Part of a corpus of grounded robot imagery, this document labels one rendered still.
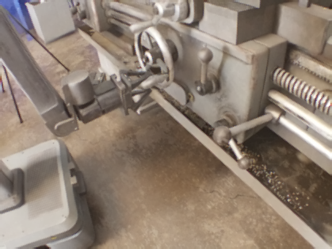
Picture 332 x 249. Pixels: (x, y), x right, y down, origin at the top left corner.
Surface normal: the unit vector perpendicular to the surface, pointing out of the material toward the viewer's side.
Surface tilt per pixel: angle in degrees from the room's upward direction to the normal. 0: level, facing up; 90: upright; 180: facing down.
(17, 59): 90
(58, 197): 0
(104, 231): 0
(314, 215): 0
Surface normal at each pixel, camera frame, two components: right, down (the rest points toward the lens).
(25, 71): 0.45, 0.58
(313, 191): -0.09, -0.73
